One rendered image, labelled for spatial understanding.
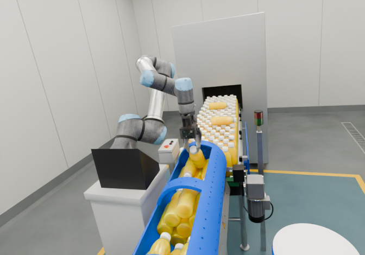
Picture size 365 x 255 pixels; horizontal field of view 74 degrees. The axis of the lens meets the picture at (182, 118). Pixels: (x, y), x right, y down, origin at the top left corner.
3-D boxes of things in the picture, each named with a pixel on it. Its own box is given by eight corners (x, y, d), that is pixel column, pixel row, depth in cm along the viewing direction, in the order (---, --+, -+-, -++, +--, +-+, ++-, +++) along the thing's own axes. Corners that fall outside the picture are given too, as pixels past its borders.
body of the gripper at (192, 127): (180, 140, 111) (176, 115, 108) (184, 133, 119) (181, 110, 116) (196, 139, 110) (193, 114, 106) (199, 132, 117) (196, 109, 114)
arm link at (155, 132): (133, 142, 137) (149, 61, 156) (158, 148, 143) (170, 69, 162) (140, 138, 127) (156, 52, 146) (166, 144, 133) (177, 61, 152)
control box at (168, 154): (159, 163, 172) (157, 150, 169) (167, 150, 191) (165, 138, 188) (173, 163, 170) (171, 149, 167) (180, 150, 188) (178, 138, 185)
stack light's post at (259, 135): (261, 250, 209) (256, 132, 176) (260, 247, 213) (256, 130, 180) (266, 250, 208) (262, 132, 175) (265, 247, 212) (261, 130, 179)
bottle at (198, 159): (197, 154, 139) (190, 141, 123) (208, 159, 136) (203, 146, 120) (192, 165, 136) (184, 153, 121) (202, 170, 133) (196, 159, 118)
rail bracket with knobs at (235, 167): (230, 183, 154) (229, 169, 151) (231, 177, 161) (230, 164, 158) (246, 184, 152) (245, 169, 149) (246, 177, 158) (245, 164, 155)
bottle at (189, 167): (191, 166, 149) (184, 183, 131) (186, 156, 147) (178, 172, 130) (201, 162, 146) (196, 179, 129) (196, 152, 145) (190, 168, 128)
